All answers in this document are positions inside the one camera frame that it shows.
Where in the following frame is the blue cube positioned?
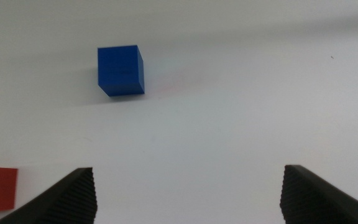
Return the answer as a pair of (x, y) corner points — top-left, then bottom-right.
(96, 44), (145, 98)

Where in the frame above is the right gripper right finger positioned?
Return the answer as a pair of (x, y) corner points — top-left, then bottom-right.
(279, 164), (358, 224)

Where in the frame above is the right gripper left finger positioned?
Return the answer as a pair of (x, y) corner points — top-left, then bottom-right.
(0, 167), (99, 224)

